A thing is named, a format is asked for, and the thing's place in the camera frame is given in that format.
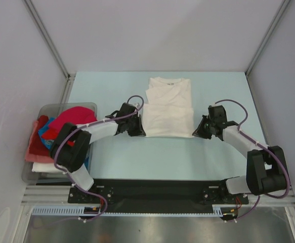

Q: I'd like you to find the white t-shirt with red print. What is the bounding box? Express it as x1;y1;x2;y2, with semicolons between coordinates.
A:
142;77;194;138

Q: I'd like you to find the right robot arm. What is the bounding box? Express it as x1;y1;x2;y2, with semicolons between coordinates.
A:
192;105;290;203

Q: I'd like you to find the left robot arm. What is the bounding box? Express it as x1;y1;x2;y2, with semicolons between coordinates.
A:
50;102;145;203

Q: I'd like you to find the magenta t-shirt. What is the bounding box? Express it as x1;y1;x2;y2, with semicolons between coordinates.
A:
48;106;97;133

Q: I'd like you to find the blue t-shirt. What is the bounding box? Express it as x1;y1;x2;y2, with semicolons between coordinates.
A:
32;115;89;173

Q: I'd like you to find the dark red folded t-shirt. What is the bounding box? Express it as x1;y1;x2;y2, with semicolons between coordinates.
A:
29;115;49;156

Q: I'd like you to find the clear plastic bin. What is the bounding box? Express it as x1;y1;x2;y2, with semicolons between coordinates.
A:
22;102;97;185

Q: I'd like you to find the white folded t-shirt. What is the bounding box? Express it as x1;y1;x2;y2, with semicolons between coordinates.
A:
31;163;64;173

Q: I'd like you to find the pink folded t-shirt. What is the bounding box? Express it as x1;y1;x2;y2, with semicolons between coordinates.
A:
24;121;54;164

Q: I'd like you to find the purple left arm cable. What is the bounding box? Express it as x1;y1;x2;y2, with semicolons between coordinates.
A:
32;95;145;223

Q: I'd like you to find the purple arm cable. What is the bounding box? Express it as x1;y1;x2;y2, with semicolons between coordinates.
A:
212;99;291;223
32;95;145;223

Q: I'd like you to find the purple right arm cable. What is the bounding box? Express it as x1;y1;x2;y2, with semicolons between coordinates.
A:
212;99;291;223

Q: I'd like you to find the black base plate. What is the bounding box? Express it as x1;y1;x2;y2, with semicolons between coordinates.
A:
68;178;249;214

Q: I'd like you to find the left aluminium frame post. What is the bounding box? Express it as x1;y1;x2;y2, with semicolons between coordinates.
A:
22;0;76;104

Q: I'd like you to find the aluminium frame post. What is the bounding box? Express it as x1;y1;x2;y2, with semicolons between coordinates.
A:
22;0;76;104
244;0;293;78

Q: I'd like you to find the white slotted cable duct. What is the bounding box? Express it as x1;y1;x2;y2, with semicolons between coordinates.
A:
32;206;237;217

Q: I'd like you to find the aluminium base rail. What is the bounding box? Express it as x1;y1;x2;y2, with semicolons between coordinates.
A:
20;186;295;242

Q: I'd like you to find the right aluminium frame post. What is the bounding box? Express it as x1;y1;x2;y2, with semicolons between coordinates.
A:
244;0;293;78

